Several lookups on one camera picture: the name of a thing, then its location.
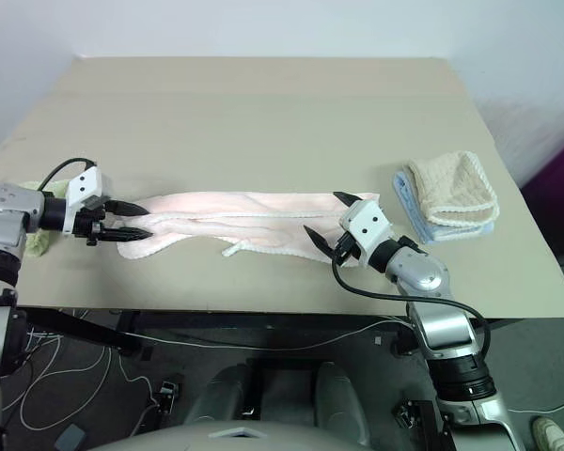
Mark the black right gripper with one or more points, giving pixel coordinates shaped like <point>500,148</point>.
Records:
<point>347,251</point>

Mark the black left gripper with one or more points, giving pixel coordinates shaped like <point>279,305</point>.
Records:
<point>90,221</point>

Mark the pink towel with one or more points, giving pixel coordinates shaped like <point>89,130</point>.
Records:
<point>244,211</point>

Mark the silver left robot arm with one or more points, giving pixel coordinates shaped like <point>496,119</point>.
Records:
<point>4,206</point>

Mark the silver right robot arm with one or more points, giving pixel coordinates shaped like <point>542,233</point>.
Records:
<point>423,277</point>

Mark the blue folded towel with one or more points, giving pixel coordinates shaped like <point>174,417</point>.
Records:
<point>406,197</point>

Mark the green towel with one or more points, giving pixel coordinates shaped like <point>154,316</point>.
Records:
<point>37,244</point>

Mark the cream folded towel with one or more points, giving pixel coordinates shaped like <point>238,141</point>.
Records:
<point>451,188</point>

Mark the dark rounded robot leg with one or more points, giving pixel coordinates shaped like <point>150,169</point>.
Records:
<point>340,399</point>
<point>225,390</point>

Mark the small grey floor box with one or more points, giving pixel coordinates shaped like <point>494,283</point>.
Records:
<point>70,438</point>

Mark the grey robot torso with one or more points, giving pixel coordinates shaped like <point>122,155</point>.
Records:
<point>192,439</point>

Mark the white shoe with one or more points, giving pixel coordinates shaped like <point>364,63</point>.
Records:
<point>552,434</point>

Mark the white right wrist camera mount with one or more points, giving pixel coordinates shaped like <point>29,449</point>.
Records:
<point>369,223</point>

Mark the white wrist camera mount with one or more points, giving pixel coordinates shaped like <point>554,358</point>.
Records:
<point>82,185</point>
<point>369,223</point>

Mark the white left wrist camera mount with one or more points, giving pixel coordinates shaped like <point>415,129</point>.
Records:
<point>82,185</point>

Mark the black table frame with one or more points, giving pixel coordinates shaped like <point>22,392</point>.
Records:
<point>263,324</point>

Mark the black floor bracket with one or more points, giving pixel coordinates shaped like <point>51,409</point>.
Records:
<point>418,418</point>
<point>167,394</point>

